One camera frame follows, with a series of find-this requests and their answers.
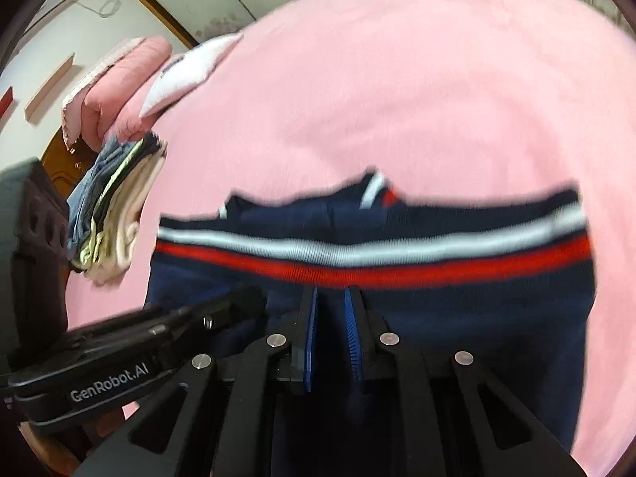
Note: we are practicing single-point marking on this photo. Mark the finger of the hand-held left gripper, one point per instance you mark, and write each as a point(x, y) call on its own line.
point(129, 323)
point(233, 308)

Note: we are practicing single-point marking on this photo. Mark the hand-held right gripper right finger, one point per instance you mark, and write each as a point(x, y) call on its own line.
point(354, 333)

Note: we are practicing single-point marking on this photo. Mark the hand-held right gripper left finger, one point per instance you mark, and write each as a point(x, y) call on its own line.
point(309, 338)

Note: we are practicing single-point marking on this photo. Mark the navy and red varsity jacket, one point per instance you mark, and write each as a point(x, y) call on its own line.
point(447, 308)

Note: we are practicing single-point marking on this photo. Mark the stack of folded light clothes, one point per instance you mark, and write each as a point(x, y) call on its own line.
point(129, 218)

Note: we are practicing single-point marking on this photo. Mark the folded denim garment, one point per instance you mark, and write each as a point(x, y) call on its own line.
point(92, 194)

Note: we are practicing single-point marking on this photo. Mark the wooden headboard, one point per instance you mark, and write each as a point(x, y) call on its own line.
point(59, 159)

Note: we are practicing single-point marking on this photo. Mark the folded pink quilt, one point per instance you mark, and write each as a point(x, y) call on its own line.
point(124, 89)

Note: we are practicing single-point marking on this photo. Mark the white printed pillow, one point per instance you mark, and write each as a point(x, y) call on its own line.
point(189, 72)

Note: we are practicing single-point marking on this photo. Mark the pink plush blanket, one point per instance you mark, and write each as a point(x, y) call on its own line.
point(397, 84)

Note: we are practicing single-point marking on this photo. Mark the wooden wall shelf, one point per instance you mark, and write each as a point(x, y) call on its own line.
point(49, 87)

